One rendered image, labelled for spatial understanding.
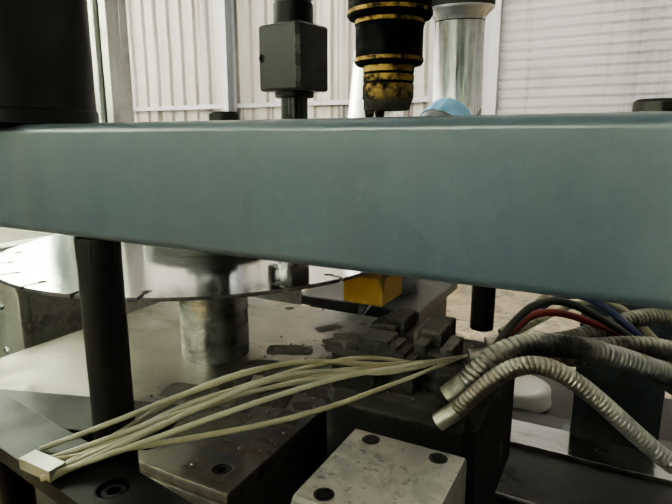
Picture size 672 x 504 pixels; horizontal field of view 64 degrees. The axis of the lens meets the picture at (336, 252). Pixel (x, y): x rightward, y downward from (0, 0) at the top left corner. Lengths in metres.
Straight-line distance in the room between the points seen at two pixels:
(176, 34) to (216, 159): 8.72
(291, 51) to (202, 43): 8.09
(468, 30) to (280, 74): 0.59
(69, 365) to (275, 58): 0.31
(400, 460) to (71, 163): 0.20
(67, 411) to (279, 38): 0.30
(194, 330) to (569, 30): 6.05
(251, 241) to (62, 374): 0.37
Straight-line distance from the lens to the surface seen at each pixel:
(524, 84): 6.35
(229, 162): 0.16
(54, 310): 0.70
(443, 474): 0.28
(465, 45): 0.99
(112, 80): 1.00
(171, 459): 0.37
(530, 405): 0.64
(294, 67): 0.43
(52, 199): 0.21
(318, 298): 1.03
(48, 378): 0.51
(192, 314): 0.48
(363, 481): 0.27
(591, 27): 6.36
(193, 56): 8.62
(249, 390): 0.23
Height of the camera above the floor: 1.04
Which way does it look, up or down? 12 degrees down
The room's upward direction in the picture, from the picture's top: straight up
